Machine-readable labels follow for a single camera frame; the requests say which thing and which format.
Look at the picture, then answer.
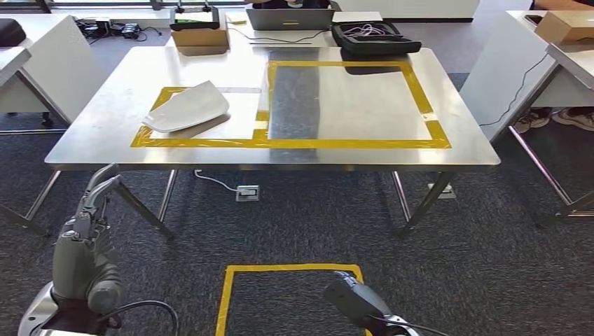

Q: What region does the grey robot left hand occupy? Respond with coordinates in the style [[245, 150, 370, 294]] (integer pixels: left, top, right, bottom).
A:
[[52, 163, 124, 315]]

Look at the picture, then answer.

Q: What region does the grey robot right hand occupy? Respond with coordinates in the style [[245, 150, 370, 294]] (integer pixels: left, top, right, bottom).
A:
[[333, 271, 362, 288]]

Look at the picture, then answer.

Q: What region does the white curved plastic part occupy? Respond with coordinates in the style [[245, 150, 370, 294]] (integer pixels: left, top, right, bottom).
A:
[[142, 80, 230, 134]]

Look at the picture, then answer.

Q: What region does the yellow floor tape square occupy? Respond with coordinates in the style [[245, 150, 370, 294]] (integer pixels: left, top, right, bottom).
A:
[[214, 263, 372, 336]]

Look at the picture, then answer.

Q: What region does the floor power socket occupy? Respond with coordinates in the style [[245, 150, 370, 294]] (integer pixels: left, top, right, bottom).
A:
[[427, 183, 458, 200], [235, 185, 260, 202]]

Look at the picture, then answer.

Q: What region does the yellow table tape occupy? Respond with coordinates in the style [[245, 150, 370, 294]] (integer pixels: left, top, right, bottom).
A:
[[130, 60, 452, 151]]

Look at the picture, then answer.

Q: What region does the steel table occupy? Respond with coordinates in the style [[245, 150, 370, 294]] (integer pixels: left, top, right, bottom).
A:
[[45, 46, 501, 239], [0, 46, 64, 237]]

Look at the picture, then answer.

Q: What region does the black foam-lined case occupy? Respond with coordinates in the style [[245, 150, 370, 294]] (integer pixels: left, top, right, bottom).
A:
[[331, 20, 423, 57]]

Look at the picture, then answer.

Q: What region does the black bag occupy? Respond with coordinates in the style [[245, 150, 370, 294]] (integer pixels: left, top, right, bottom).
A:
[[0, 18, 27, 48]]

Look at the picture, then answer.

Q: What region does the cardboard box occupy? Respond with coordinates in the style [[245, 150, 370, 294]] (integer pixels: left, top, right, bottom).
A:
[[170, 25, 230, 48], [534, 10, 594, 45]]

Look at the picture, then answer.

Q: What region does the black remote controller with screen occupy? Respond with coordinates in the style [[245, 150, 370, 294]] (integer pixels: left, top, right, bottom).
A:
[[169, 0, 221, 32]]

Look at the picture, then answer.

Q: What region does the white paper pad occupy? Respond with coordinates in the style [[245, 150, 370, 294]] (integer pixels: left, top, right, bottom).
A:
[[331, 11, 384, 24]]

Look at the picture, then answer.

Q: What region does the grey laptop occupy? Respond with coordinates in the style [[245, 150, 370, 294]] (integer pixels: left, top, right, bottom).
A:
[[246, 6, 335, 32]]

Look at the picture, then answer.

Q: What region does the black cable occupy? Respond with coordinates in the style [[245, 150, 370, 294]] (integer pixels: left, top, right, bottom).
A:
[[227, 27, 331, 45], [478, 53, 551, 127], [92, 300, 179, 336]]

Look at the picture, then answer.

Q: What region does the white coiled cable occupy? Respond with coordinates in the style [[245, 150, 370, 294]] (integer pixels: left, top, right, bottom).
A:
[[343, 24, 388, 39]]

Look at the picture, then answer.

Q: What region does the dark window frame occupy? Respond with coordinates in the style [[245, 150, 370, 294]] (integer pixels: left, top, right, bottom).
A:
[[0, 0, 247, 13]]

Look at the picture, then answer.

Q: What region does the steel table frame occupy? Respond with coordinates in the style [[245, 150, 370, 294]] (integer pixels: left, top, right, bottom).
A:
[[508, 41, 594, 228]]

